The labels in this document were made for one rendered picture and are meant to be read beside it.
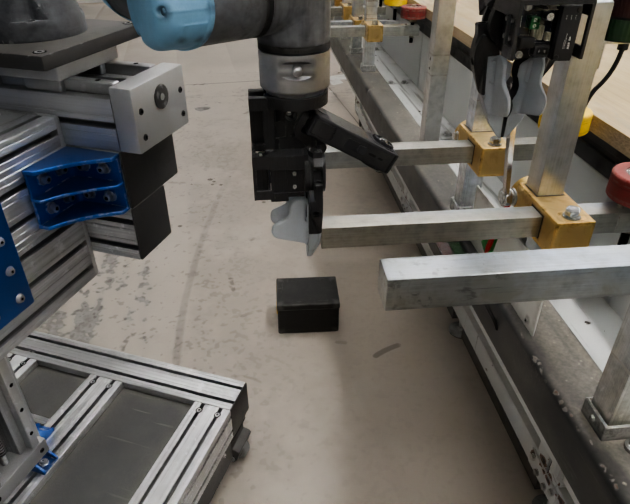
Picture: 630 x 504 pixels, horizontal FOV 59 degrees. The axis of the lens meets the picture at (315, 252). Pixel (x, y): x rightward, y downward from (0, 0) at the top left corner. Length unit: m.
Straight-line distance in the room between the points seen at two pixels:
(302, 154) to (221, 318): 1.34
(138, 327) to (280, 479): 0.75
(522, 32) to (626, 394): 0.38
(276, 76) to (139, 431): 0.94
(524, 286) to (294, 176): 0.29
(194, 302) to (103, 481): 0.88
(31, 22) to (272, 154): 0.39
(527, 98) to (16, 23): 0.64
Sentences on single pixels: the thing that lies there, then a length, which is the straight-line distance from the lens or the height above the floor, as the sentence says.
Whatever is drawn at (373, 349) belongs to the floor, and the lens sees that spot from 1.78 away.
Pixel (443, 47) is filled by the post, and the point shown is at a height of 0.94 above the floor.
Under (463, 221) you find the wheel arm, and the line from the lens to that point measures 0.72.
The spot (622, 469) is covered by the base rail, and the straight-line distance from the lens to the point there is 0.70.
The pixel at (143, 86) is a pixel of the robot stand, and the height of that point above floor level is 0.99.
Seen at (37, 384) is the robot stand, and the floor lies 0.21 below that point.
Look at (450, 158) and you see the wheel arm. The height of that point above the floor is 0.83.
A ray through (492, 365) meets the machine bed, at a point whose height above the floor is 0.16.
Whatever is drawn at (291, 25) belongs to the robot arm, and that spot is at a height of 1.10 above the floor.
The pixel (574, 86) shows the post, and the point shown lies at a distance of 0.74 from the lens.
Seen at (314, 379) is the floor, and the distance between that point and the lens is 1.68.
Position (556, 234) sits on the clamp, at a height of 0.86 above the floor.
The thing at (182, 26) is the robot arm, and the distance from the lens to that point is 0.51.
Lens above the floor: 1.20
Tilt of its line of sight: 33 degrees down
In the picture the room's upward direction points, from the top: straight up
